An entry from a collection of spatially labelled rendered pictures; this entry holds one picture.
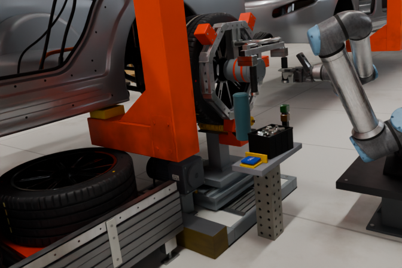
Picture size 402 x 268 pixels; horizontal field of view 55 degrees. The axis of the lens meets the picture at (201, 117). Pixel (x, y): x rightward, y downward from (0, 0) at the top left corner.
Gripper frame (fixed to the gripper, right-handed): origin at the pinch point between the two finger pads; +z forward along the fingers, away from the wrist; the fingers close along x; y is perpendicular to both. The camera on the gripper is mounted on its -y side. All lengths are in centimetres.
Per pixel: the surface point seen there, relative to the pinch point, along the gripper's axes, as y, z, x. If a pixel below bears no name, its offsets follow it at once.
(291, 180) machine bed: 75, 3, 10
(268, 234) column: 80, -11, -45
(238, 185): 68, 21, -23
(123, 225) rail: 50, 20, -111
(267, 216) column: 69, -12, -45
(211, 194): 66, 26, -43
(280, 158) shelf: 38, -18, -40
